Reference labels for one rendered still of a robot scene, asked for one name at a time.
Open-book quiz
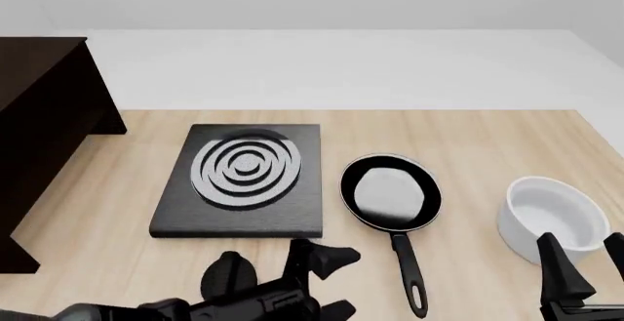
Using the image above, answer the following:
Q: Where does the black frying pan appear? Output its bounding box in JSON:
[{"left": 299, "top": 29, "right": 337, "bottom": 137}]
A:
[{"left": 338, "top": 152, "right": 444, "bottom": 319}]

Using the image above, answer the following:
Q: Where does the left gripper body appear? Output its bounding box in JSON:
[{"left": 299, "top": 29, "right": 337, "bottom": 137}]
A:
[{"left": 284, "top": 238, "right": 324, "bottom": 321}]

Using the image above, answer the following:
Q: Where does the dark brown wooden cabinet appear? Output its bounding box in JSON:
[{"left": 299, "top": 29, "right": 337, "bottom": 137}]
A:
[{"left": 0, "top": 36, "right": 128, "bottom": 275}]

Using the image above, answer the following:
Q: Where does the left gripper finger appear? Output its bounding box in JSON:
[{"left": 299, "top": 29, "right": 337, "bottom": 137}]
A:
[
  {"left": 318, "top": 299, "right": 358, "bottom": 321},
  {"left": 309, "top": 243, "right": 363, "bottom": 281}
]

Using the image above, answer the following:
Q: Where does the flat black stove plate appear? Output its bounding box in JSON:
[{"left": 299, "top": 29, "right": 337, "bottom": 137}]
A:
[{"left": 148, "top": 122, "right": 328, "bottom": 240}]

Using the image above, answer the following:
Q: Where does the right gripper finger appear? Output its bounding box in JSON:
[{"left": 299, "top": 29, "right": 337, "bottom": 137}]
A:
[
  {"left": 602, "top": 231, "right": 624, "bottom": 286},
  {"left": 535, "top": 231, "right": 597, "bottom": 309}
]

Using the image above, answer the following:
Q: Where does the white bowl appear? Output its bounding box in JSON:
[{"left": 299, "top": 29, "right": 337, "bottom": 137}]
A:
[{"left": 496, "top": 175, "right": 612, "bottom": 265}]

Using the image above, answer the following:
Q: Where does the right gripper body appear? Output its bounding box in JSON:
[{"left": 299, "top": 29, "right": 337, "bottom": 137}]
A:
[{"left": 538, "top": 292, "right": 624, "bottom": 321}]

